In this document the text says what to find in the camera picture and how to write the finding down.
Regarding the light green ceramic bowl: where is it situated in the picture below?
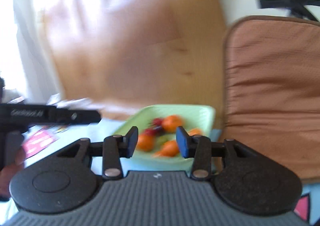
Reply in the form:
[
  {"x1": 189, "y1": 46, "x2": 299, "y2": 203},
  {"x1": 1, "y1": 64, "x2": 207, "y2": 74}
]
[{"x1": 114, "y1": 104, "x2": 215, "y2": 170}]

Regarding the wooden pattern board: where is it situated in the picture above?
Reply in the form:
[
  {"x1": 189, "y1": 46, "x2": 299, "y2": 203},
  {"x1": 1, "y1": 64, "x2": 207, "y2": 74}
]
[{"x1": 42, "y1": 0, "x2": 226, "y2": 119}]

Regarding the Peppa Pig blue blanket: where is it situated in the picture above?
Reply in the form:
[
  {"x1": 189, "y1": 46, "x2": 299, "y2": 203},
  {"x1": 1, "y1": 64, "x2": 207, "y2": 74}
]
[{"x1": 4, "y1": 115, "x2": 320, "y2": 226}]

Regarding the brown seat cushion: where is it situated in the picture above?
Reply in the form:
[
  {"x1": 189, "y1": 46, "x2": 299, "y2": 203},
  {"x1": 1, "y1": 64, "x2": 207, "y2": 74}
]
[{"x1": 222, "y1": 16, "x2": 319, "y2": 183}]

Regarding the orange cherry tomato with stem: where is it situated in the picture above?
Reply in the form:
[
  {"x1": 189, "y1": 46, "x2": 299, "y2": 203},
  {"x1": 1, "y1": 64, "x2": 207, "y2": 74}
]
[{"x1": 161, "y1": 115, "x2": 184, "y2": 133}]

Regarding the clear plastic bag of tomatoes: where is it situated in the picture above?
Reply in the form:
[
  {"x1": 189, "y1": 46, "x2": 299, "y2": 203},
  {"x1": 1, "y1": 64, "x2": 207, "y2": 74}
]
[{"x1": 47, "y1": 93, "x2": 104, "y2": 112}]

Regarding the dark red cherry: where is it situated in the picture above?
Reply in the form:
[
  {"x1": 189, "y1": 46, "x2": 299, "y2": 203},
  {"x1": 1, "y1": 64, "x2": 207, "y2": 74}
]
[{"x1": 151, "y1": 118, "x2": 163, "y2": 127}]

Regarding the person's left hand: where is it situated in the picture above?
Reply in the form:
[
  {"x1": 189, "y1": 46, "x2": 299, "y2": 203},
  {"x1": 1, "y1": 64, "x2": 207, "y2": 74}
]
[{"x1": 0, "y1": 147, "x2": 26, "y2": 199}]

